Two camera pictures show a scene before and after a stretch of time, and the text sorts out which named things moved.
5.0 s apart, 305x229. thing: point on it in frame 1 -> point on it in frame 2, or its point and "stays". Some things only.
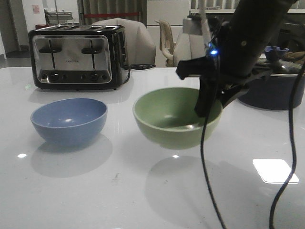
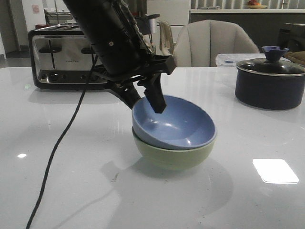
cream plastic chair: (167, 45) stays
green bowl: (168, 116) -> (169, 159)
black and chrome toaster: (78, 57) stays
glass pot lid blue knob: (274, 65) stays
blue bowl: (69, 122) -> (183, 124)
